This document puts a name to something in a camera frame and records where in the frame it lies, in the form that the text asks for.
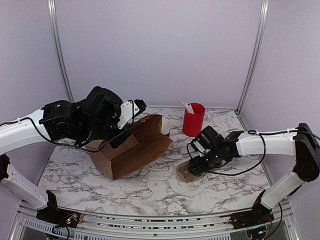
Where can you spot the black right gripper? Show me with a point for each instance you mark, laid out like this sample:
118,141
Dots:
198,167

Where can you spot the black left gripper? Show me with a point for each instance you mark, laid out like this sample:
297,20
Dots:
118,139

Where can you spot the brown cardboard cup carrier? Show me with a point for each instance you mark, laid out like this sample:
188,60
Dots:
184,173

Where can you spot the brown paper bag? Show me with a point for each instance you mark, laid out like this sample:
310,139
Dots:
145,145

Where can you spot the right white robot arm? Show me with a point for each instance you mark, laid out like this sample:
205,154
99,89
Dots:
299,145

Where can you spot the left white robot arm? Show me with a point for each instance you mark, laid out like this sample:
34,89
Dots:
53,122

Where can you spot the red cylindrical holder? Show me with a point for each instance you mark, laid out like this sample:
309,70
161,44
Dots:
193,122

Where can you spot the white wrapped stirrer packets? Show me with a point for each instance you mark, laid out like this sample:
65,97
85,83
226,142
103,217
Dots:
188,107

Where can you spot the stacked black paper cups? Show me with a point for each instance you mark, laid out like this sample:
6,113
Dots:
166,127

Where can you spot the aluminium front rail base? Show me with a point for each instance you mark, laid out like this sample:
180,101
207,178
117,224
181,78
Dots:
86,225

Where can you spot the aluminium frame post left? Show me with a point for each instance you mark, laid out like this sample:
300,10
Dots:
58,48

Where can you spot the aluminium frame post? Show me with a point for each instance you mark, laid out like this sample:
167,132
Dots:
58,48
260,33

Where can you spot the aluminium frame post right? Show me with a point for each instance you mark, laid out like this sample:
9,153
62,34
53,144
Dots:
260,33

